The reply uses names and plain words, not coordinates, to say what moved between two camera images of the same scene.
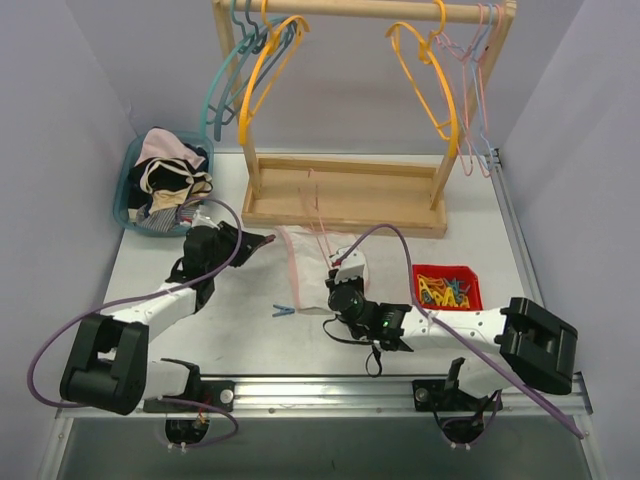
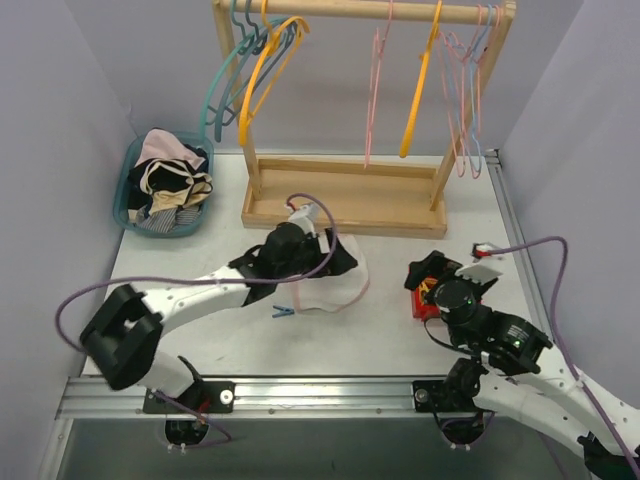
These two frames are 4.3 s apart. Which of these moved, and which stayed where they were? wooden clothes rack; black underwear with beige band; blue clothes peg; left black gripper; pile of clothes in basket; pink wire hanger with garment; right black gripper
Moved: pink wire hanger with garment; left black gripper; right black gripper
Stayed: blue clothes peg; black underwear with beige band; pile of clothes in basket; wooden clothes rack
